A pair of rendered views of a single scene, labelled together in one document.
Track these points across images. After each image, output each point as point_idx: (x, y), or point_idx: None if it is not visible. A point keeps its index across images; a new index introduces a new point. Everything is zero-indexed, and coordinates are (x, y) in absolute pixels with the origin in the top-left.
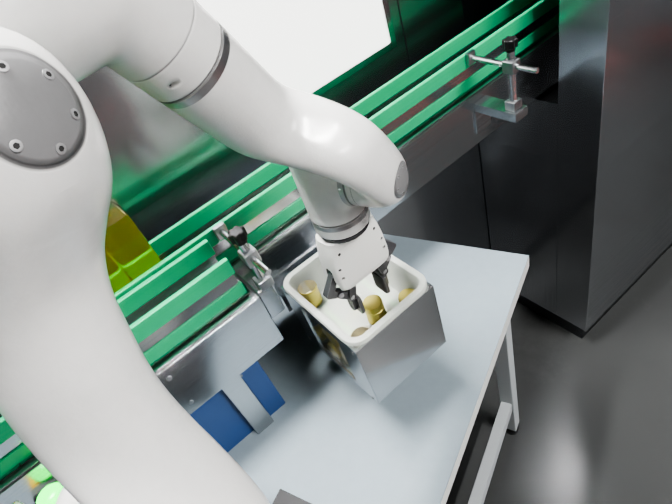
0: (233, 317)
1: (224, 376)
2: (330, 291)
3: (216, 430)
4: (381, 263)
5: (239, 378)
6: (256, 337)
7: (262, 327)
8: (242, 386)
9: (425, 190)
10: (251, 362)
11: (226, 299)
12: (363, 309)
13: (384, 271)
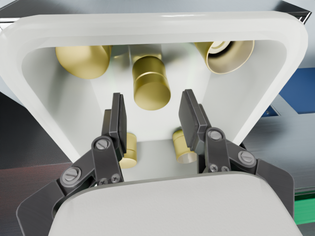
0: (309, 186)
1: (302, 123)
2: (287, 193)
3: (285, 86)
4: (105, 192)
5: (279, 112)
6: (266, 140)
7: (259, 147)
8: (273, 104)
9: (16, 142)
10: (269, 119)
11: (307, 212)
12: (190, 95)
13: (104, 146)
